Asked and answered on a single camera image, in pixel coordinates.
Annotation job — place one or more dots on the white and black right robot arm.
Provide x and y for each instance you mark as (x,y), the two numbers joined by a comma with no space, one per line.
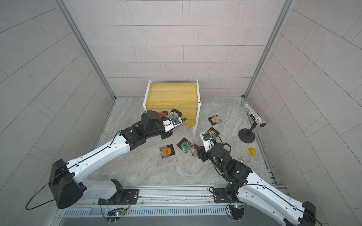
(246,186)

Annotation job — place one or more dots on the circuit board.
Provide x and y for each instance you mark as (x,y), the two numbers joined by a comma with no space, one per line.
(113,216)
(236,211)

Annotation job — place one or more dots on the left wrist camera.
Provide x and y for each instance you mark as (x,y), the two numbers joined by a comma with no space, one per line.
(151,121)

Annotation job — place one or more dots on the right circuit board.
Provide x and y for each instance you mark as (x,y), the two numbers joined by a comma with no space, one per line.
(236,211)

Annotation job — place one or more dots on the pink label tea bag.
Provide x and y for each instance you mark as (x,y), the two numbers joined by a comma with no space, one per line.
(194,151)

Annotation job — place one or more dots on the floral pattern tea bag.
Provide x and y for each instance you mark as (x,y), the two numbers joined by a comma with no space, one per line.
(215,119)

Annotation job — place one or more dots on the yellow block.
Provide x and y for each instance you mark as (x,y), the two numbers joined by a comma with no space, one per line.
(252,151)

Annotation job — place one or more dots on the wooden two-tier shelf white frame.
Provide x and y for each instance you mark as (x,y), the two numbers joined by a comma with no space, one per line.
(184,97)

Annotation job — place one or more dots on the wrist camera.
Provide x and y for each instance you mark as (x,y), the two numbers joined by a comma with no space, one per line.
(207,141)
(151,121)

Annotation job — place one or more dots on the patterned tube on black stand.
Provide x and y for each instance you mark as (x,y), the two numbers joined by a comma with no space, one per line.
(247,135)

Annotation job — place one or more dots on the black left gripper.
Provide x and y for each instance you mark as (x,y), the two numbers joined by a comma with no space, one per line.
(167,134)

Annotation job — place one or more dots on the left circuit board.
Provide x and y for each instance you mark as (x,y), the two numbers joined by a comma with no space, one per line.
(113,216)

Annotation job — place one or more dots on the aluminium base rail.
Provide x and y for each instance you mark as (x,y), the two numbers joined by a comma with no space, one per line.
(175,195)

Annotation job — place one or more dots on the teal label tea bag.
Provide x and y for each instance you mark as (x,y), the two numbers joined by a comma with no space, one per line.
(184,145)

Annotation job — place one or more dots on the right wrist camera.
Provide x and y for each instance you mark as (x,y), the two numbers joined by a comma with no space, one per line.
(207,141)

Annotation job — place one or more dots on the orange label tea bag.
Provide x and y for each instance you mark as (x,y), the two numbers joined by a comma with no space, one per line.
(167,151)

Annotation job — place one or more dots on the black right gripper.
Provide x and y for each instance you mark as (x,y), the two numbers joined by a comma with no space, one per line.
(202,153)

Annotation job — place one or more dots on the red label tea bag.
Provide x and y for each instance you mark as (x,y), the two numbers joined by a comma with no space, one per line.
(163,114)

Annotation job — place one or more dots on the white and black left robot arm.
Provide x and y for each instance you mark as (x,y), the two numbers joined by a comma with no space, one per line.
(69,183)

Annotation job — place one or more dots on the yellow label tea bag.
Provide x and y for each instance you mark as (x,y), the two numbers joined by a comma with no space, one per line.
(213,133)

